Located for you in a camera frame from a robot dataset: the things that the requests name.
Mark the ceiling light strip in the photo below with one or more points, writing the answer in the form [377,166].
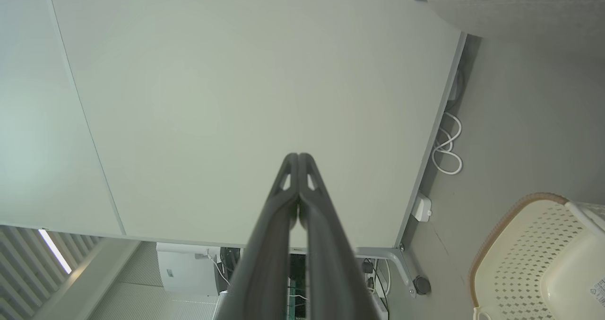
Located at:
[54,250]

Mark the wide white partition panel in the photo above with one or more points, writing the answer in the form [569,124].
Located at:
[246,98]

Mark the grey fabric sofa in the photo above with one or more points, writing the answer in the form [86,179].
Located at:
[520,3]

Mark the cream perforated laundry basket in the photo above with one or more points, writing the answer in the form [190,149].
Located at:
[534,263]

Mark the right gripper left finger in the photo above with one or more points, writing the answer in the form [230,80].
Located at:
[267,263]

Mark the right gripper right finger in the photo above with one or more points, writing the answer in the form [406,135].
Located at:
[331,272]

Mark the white power strip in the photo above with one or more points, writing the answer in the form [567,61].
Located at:
[421,207]

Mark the grey partition leg with caster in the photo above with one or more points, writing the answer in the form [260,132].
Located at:
[394,261]

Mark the white appliance cabinet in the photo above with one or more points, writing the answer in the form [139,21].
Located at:
[186,270]

